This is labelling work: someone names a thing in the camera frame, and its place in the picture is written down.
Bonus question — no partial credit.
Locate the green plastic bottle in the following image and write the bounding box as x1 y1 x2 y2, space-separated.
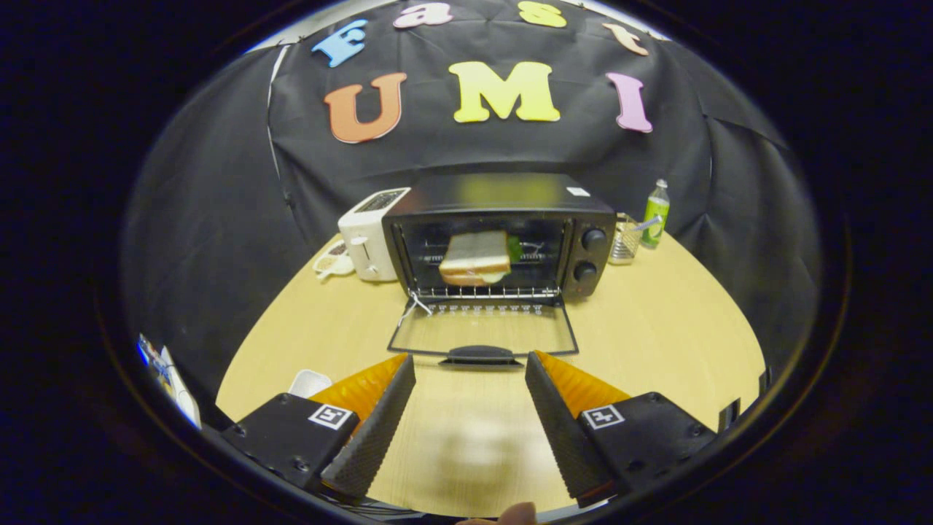
641 179 671 250

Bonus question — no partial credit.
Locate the colourful clutter pile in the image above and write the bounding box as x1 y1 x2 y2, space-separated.
137 334 203 429

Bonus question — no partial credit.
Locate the clear glass holder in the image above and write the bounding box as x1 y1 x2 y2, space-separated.
609 213 642 265

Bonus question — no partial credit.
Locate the white bread sandwich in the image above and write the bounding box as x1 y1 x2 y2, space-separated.
439 231 523 287

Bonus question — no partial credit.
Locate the black backdrop cloth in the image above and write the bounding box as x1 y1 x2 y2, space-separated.
124 0 824 409

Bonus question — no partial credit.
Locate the white plate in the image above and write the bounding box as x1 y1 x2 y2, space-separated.
289 369 333 399

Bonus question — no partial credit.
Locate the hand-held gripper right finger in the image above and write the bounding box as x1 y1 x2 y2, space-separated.
525 350 719 509

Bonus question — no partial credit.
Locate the black toaster oven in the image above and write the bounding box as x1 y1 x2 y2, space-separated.
383 173 619 365

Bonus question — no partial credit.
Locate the white pop-up toaster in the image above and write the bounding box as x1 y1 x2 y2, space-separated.
338 187 413 283

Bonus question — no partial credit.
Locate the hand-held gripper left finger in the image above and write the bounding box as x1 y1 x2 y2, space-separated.
221 354 417 500

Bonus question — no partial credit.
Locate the small white dish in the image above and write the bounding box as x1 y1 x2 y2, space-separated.
313 239 356 282

